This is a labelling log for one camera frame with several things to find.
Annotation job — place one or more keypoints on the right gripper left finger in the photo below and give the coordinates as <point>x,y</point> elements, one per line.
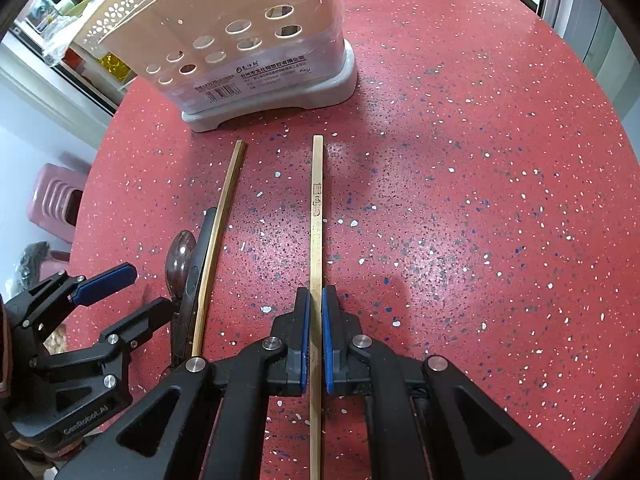
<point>205,420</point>

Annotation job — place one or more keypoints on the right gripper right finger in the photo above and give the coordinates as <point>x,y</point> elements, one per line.
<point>425,419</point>

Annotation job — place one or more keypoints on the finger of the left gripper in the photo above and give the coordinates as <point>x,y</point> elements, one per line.
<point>130,329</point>
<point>46,305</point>

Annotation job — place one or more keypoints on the plain bamboo chopstick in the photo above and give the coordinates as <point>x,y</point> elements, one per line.
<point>214,246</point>

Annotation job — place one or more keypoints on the dark brown spoon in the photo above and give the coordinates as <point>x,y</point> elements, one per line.
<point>184,267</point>

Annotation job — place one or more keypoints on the stamped bamboo chopstick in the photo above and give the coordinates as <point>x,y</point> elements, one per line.
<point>315,288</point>

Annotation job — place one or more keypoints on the pink plastic stool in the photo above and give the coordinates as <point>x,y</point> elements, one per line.
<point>56,197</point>

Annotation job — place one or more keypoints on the cream perforated storage rack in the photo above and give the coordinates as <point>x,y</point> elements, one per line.
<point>84,30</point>

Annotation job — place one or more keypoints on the beige utensil holder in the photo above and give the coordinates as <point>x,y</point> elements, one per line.
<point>221,59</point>

